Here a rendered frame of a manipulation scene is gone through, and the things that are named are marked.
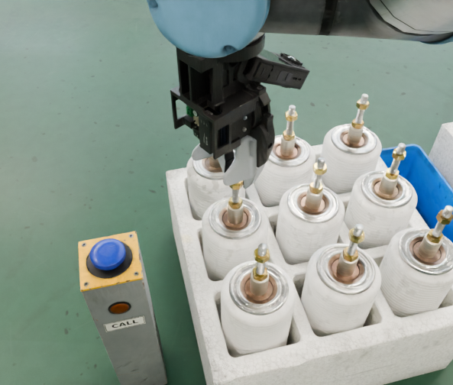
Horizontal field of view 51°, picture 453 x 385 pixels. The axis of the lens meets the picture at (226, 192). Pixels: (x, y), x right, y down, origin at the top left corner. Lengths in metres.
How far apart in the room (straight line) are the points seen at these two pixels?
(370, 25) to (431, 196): 0.74
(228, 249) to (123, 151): 0.58
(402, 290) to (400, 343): 0.07
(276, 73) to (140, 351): 0.42
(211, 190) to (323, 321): 0.25
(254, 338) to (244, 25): 0.43
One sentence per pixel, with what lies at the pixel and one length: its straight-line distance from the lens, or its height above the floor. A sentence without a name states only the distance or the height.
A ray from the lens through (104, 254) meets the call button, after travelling 0.56.
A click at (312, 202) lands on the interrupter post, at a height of 0.26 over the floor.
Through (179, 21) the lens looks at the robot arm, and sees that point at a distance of 0.31.
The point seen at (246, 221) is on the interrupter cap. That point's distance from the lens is 0.68.
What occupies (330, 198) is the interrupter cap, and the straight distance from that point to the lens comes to 0.72.
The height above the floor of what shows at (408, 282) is 0.23.
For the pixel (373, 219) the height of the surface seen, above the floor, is 0.23.
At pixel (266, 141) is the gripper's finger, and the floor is 0.43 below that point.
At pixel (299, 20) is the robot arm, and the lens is 0.32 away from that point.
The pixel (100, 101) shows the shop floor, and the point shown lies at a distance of 1.35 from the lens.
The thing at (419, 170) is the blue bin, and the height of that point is 0.08.
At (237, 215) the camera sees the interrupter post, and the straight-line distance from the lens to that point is 0.66.
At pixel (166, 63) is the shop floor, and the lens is 1.47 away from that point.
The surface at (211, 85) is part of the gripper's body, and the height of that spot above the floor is 0.51.
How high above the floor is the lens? 0.77
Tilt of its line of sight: 47 degrees down
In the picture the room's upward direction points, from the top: straight up
